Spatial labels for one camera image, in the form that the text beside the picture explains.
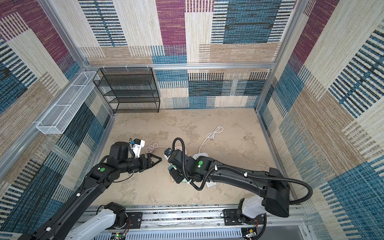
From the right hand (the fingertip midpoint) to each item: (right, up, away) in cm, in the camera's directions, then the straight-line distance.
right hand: (176, 172), depth 74 cm
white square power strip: (+9, +11, -17) cm, 22 cm away
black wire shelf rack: (-38, +48, +34) cm, 70 cm away
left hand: (-9, +7, -1) cm, 11 cm away
